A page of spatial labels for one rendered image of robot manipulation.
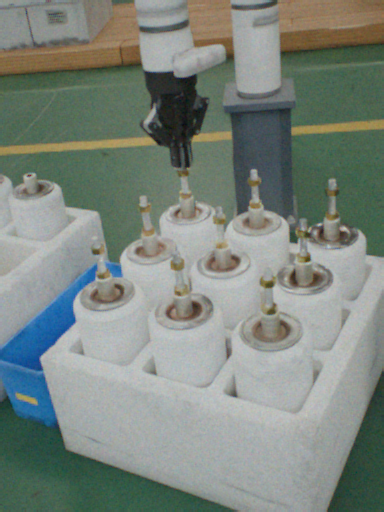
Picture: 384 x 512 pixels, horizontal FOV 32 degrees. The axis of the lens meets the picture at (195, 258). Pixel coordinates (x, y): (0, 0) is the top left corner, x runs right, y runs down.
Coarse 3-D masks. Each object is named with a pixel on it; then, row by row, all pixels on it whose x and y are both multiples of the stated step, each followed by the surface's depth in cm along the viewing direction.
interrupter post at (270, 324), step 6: (276, 312) 78; (264, 318) 78; (270, 318) 78; (276, 318) 78; (264, 324) 79; (270, 324) 78; (276, 324) 79; (264, 330) 79; (270, 330) 79; (276, 330) 79; (270, 336) 79
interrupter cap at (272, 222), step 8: (240, 216) 105; (248, 216) 105; (264, 216) 104; (272, 216) 104; (232, 224) 103; (240, 224) 103; (248, 224) 103; (264, 224) 103; (272, 224) 102; (280, 224) 101; (240, 232) 101; (248, 232) 100; (256, 232) 100; (264, 232) 100; (272, 232) 100
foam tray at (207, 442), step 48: (48, 384) 94; (96, 384) 89; (144, 384) 86; (336, 384) 82; (96, 432) 95; (144, 432) 90; (192, 432) 85; (240, 432) 80; (288, 432) 76; (336, 432) 85; (192, 480) 90; (240, 480) 85; (288, 480) 81; (336, 480) 90
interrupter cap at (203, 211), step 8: (168, 208) 109; (176, 208) 109; (200, 208) 109; (208, 208) 108; (168, 216) 107; (176, 216) 107; (192, 216) 107; (200, 216) 106; (208, 216) 106; (176, 224) 105; (184, 224) 105
